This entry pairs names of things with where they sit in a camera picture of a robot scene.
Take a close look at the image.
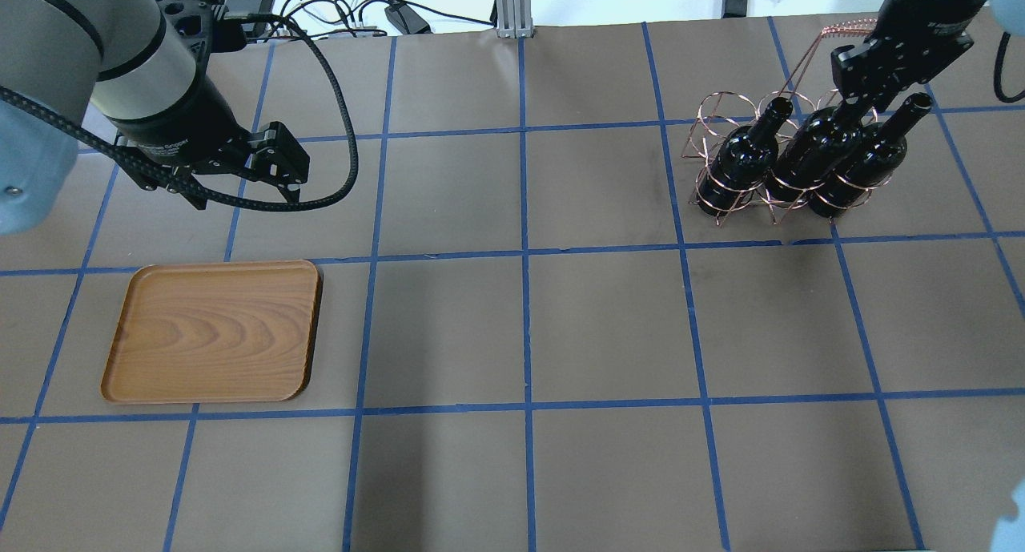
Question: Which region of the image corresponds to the copper wire bottle basket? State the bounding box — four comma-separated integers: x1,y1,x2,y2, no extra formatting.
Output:
684,41,882,226

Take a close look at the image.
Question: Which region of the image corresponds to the wooden tray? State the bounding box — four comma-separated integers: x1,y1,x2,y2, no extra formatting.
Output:
99,260,323,405

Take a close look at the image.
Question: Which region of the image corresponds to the aluminium frame post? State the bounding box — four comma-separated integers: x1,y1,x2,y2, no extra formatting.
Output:
495,0,536,38

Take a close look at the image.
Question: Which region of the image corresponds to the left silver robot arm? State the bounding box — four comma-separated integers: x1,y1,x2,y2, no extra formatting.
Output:
2,0,310,235

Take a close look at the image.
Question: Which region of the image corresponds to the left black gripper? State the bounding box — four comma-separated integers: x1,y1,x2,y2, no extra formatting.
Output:
156,122,310,212

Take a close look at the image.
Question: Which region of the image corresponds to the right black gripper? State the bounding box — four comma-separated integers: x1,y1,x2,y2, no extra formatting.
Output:
830,17,975,111

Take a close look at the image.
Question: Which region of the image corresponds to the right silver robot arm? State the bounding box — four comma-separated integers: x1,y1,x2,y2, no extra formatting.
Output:
830,0,1024,111

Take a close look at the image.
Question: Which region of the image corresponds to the black power adapter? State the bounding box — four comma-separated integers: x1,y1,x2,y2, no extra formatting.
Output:
384,3,432,36

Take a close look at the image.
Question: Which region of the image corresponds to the dark wine bottle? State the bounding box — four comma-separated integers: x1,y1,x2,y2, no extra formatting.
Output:
696,97,794,220
806,92,934,219
765,95,872,203

